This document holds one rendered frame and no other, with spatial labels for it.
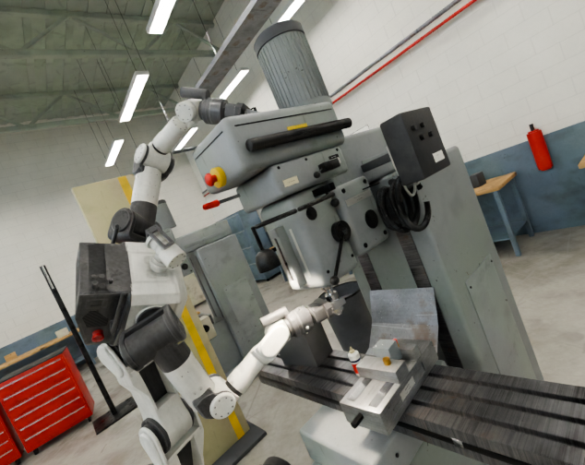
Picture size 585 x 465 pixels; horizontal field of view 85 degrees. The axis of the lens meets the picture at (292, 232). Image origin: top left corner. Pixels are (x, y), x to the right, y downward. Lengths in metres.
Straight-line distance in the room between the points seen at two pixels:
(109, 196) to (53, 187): 7.63
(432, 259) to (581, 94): 3.84
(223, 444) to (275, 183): 2.42
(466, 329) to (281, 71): 1.19
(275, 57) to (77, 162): 9.51
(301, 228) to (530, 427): 0.73
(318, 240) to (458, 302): 0.63
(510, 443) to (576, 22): 4.49
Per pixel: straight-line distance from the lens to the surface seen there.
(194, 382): 1.03
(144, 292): 1.02
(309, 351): 1.43
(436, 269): 1.34
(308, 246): 0.99
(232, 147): 0.91
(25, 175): 10.39
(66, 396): 5.43
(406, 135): 1.04
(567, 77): 4.96
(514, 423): 1.01
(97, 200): 2.67
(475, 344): 1.47
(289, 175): 0.97
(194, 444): 1.55
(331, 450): 1.23
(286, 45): 1.30
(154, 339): 0.95
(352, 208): 1.13
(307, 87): 1.24
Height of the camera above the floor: 1.60
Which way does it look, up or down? 5 degrees down
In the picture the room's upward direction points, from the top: 23 degrees counter-clockwise
